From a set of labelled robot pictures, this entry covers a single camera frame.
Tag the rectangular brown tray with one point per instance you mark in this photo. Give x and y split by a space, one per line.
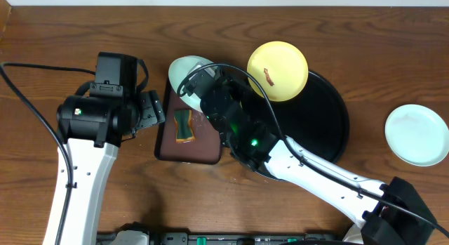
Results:
205 148

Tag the round black tray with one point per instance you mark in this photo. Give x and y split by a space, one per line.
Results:
316 118

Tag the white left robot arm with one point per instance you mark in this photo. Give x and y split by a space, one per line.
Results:
92 124

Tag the pale green plate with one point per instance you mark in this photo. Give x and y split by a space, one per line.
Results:
417 135

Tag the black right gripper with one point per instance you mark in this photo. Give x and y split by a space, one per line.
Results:
230 83

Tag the yellow plate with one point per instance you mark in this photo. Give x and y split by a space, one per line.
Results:
280 69

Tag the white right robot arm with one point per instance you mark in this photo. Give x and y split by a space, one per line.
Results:
391 213

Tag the light blue plate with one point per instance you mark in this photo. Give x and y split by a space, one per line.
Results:
179 69

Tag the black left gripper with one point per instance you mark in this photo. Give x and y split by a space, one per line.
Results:
150 107

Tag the green orange sponge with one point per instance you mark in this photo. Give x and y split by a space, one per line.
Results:
183 123

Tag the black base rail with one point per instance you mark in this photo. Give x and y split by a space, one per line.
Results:
138 233

